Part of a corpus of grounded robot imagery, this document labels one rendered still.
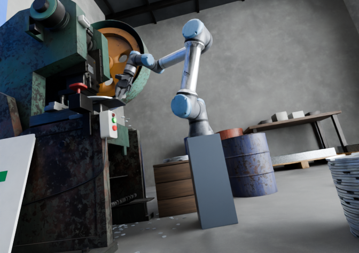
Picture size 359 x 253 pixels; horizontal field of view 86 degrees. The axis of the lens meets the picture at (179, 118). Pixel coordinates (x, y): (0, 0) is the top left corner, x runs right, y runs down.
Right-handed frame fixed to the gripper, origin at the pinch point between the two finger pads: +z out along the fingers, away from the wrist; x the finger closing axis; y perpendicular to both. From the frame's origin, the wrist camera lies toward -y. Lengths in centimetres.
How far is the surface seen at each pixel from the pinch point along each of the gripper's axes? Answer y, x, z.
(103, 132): -27.3, -14.5, 23.7
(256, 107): 324, -146, -131
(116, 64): 38, 35, -39
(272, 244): -34, -93, 44
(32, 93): -16.9, 43.7, 13.2
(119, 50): 38, 37, -53
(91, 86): -2.6, 19.4, -3.5
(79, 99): -35.3, -2.0, 12.2
